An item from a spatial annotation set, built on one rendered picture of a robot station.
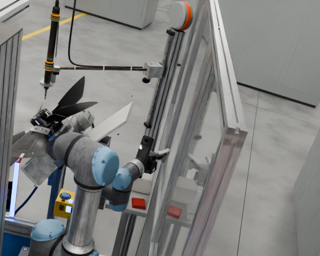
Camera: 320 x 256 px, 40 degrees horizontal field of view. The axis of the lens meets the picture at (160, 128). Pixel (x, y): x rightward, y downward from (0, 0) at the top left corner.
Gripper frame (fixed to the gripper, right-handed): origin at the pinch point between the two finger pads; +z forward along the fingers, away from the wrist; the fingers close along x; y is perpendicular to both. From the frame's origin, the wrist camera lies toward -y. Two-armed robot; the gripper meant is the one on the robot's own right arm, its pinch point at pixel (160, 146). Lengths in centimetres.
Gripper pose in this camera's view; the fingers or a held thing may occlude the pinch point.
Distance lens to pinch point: 198.1
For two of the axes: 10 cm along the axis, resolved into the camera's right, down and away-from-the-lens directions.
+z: 4.6, -3.0, 8.4
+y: -1.1, 9.1, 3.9
